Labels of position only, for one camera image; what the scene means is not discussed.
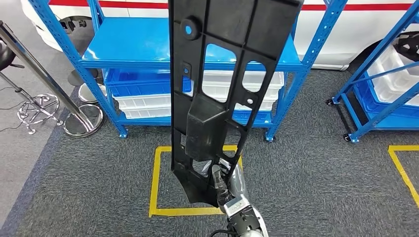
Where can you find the black plastic piece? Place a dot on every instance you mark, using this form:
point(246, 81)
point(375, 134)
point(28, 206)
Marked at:
point(407, 45)

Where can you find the black stool chrome base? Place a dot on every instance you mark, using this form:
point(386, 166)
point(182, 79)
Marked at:
point(5, 55)

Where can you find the black plastic frame part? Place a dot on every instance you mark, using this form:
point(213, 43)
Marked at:
point(229, 19)

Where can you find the blue rack on casters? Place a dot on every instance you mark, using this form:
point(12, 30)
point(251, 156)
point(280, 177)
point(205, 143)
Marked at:
point(366, 124)

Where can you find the blue metal shelf rack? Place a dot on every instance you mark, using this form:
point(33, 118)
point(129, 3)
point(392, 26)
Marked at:
point(131, 42)

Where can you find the white car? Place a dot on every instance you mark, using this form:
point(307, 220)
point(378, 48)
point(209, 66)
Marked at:
point(327, 32)

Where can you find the yellow floor tape square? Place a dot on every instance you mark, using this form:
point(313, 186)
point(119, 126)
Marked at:
point(154, 183)
point(402, 173)

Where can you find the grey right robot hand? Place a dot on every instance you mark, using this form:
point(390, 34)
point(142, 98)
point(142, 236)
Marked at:
point(237, 183)

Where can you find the red barrier belt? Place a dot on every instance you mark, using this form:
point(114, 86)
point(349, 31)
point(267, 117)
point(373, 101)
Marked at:
point(131, 4)

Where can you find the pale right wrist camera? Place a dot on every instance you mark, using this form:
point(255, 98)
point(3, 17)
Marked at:
point(236, 206)

